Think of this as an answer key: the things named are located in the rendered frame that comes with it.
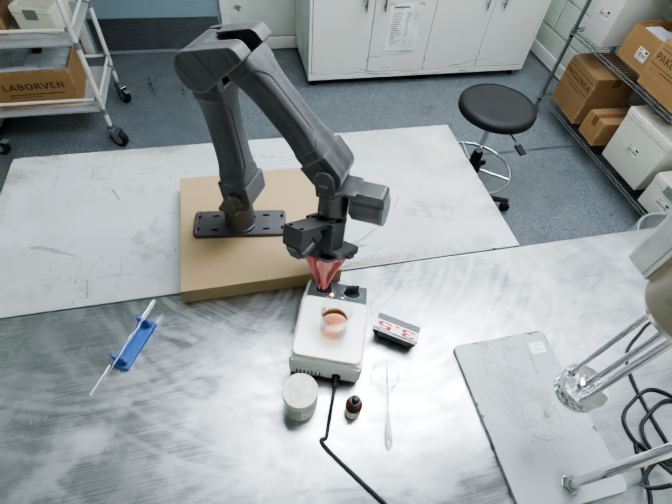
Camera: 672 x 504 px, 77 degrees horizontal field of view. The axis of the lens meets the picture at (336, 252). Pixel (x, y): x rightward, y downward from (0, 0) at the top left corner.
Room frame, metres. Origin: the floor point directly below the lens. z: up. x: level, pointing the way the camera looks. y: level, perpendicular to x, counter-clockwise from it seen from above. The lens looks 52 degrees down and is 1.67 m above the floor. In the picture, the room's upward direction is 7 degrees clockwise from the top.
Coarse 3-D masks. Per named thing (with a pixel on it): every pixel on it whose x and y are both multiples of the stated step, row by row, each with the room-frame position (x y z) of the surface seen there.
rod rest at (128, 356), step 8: (144, 320) 0.35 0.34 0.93; (144, 328) 0.35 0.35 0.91; (152, 328) 0.35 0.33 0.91; (128, 336) 0.33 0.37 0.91; (136, 336) 0.33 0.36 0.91; (144, 336) 0.33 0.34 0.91; (128, 344) 0.31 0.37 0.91; (136, 344) 0.32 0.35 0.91; (144, 344) 0.32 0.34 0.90; (128, 352) 0.30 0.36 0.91; (136, 352) 0.30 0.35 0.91; (112, 360) 0.28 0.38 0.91; (120, 360) 0.28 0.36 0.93; (128, 360) 0.28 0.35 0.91; (120, 368) 0.27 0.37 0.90; (128, 368) 0.27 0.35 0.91
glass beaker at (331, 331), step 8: (328, 296) 0.37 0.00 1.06; (336, 296) 0.38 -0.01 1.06; (328, 304) 0.37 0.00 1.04; (336, 304) 0.38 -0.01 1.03; (344, 304) 0.37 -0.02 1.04; (320, 312) 0.35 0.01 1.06; (352, 312) 0.35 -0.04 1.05; (320, 320) 0.35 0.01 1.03; (320, 328) 0.34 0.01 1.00; (328, 328) 0.33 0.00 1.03; (336, 328) 0.33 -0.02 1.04; (344, 328) 0.34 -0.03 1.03; (328, 336) 0.33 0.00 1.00; (336, 336) 0.33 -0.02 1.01; (344, 336) 0.34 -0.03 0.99
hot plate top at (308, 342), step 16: (304, 304) 0.40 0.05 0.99; (320, 304) 0.40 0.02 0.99; (352, 304) 0.41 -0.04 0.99; (304, 320) 0.36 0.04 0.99; (352, 320) 0.38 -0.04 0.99; (304, 336) 0.33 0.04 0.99; (320, 336) 0.34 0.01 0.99; (352, 336) 0.34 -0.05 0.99; (304, 352) 0.30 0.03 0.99; (320, 352) 0.31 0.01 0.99; (336, 352) 0.31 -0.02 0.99; (352, 352) 0.31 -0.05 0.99
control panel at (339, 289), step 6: (312, 282) 0.48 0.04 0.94; (312, 288) 0.46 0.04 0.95; (336, 288) 0.47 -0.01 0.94; (342, 288) 0.47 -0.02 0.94; (360, 288) 0.48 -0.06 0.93; (366, 288) 0.49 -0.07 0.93; (312, 294) 0.44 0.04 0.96; (318, 294) 0.44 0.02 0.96; (324, 294) 0.44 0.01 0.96; (342, 294) 0.45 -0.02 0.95; (360, 294) 0.46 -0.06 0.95; (366, 294) 0.46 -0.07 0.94; (348, 300) 0.43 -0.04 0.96; (354, 300) 0.44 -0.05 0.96; (360, 300) 0.44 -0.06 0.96
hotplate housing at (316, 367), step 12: (300, 312) 0.39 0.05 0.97; (300, 360) 0.30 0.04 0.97; (312, 360) 0.30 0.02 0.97; (324, 360) 0.30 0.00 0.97; (300, 372) 0.30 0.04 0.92; (312, 372) 0.30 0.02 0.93; (324, 372) 0.29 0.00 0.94; (336, 372) 0.29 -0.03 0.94; (348, 372) 0.29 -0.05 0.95; (360, 372) 0.30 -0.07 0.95; (336, 384) 0.28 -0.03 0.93
